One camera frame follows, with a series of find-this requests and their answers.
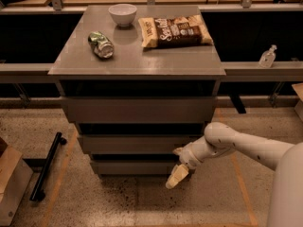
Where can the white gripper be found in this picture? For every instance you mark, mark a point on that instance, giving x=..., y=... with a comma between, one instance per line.
x=187, y=158

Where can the grey bottom drawer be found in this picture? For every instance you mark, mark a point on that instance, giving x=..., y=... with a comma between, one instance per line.
x=132, y=167

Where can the brown sea salt chip bag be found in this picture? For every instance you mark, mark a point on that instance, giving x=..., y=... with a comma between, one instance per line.
x=173, y=32

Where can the grey drawer cabinet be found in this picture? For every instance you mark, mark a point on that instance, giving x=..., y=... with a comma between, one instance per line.
x=133, y=71

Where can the white bowl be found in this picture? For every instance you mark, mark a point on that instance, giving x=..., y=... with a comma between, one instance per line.
x=123, y=14

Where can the crushed green soda can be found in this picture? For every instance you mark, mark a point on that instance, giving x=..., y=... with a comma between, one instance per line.
x=101, y=45

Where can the grey middle drawer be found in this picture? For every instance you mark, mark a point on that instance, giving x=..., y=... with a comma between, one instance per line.
x=151, y=144

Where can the grey top drawer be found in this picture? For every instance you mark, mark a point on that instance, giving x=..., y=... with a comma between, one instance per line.
x=139, y=110

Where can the cardboard box on floor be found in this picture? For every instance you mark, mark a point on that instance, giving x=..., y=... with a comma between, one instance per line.
x=15, y=175

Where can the clear sanitizer pump bottle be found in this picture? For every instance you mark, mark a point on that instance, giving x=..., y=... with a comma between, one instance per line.
x=267, y=58

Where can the grey drawer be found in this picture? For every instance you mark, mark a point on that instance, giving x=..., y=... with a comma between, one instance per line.
x=151, y=144
x=139, y=110
x=132, y=167

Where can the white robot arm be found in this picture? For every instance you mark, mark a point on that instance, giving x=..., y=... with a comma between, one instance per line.
x=285, y=159

